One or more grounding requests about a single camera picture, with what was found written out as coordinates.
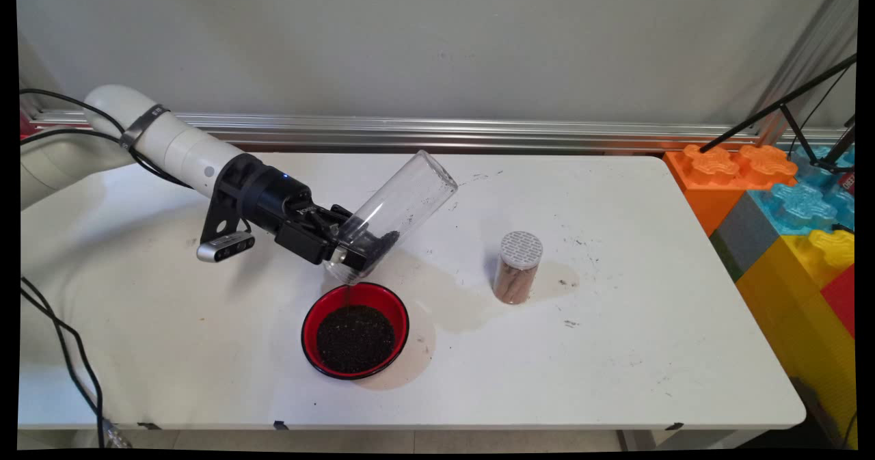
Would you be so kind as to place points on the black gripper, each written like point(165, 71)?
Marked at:
point(287, 204)

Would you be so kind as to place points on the small portion of black seeds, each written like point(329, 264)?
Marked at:
point(388, 240)

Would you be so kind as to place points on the clear plastic jar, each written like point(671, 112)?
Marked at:
point(403, 193)

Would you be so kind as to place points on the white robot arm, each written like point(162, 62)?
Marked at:
point(181, 149)

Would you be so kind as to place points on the red bowl with black rim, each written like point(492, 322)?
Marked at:
point(318, 313)

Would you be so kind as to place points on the large heap of black seeds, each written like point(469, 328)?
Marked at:
point(355, 340)

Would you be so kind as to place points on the clear jar with white lid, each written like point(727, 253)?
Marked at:
point(518, 268)

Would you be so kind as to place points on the orange giant toy brick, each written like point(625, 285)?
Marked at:
point(704, 193)

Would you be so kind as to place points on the grey giant toy brick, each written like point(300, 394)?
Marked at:
point(745, 238)

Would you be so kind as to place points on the black tripod stand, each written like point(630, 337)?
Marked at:
point(752, 121)

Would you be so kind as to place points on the yellow giant toy brick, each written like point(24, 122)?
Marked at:
point(786, 309)

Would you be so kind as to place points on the blue giant toy brick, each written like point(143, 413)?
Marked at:
point(800, 207)

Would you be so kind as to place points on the big red giant toy brick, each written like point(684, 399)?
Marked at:
point(842, 299)

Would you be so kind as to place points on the red printed label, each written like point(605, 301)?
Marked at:
point(848, 184)

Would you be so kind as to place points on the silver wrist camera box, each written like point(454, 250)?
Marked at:
point(225, 248)

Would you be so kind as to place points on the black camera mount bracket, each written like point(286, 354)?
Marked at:
point(229, 193)

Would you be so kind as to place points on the long aluminium rail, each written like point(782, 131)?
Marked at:
point(478, 133)

